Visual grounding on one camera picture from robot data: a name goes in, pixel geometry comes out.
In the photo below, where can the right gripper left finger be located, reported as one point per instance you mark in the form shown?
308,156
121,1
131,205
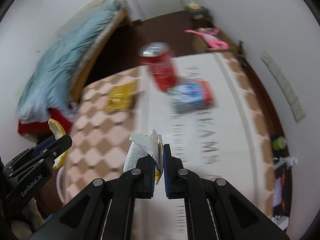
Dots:
103,209

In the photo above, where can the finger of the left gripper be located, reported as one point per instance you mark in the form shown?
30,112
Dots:
56,153
41,146

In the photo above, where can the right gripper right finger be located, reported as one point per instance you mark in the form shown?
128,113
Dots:
215,209

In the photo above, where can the paper wrapper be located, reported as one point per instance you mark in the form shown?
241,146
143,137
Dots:
143,145

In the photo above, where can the blue red milk carton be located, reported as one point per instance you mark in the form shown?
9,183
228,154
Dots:
190,96

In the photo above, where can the red bed sheet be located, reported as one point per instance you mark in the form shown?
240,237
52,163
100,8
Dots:
40,128

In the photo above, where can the yellow snack wrapper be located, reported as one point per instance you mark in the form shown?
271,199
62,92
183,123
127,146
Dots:
120,98

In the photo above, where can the white spray bottle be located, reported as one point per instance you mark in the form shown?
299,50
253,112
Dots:
287,162

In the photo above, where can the checkered table cloth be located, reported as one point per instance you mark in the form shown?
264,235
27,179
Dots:
229,140

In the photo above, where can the green bottle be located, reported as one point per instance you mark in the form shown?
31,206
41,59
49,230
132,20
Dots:
279,143

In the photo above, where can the red cola can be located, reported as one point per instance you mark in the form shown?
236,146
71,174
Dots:
157,56

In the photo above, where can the cardboard box on floor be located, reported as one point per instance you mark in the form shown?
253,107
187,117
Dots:
201,47

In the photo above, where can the pink plush toy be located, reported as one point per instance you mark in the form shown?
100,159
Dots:
209,36

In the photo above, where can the white wall power strip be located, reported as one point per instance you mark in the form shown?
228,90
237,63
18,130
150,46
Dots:
286,87

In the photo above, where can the wooden bed frame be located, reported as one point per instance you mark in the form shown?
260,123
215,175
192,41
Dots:
119,16

